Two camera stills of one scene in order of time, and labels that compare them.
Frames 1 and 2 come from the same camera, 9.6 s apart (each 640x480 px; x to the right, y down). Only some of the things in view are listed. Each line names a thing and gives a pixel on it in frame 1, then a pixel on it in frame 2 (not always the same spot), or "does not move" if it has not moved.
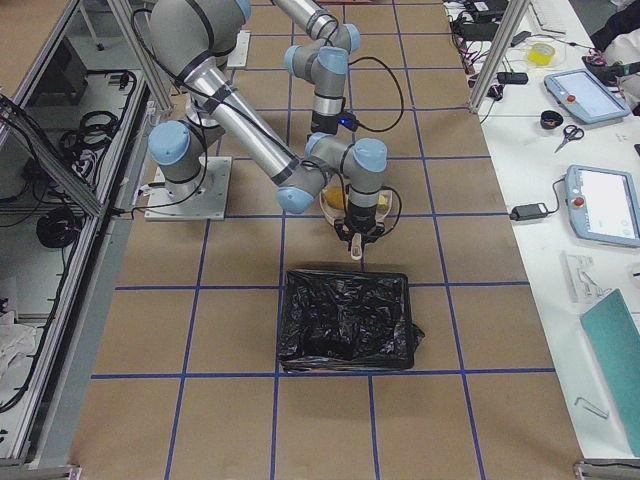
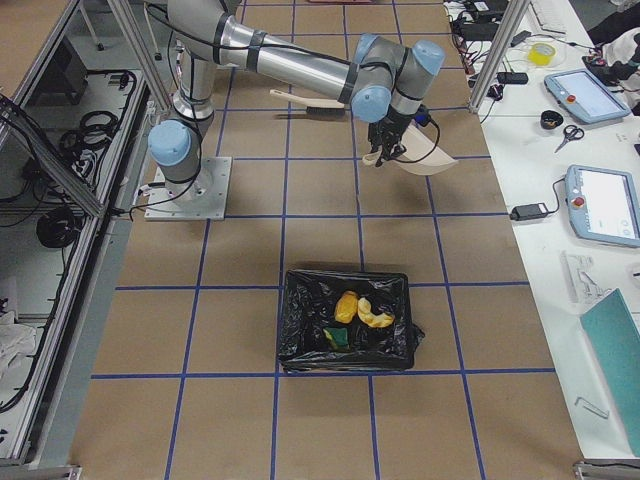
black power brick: (529, 211) does not move
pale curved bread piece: (381, 202) → (367, 316)
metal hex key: (594, 405) does not move
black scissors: (570, 132) does not move
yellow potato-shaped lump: (335, 196) → (345, 306)
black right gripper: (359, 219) → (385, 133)
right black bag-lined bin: (347, 320) does not move
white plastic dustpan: (338, 217) → (422, 156)
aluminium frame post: (516, 13) does not move
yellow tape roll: (541, 54) does not move
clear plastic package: (580, 282) does not move
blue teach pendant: (578, 92) does not move
